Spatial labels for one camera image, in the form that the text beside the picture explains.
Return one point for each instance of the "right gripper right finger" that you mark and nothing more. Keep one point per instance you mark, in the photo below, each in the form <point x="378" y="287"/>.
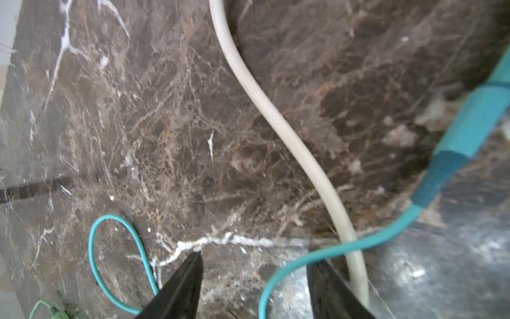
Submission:
<point x="330" y="296"/>

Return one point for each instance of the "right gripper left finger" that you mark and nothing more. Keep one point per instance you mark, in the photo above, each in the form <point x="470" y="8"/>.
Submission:
<point x="179" y="297"/>

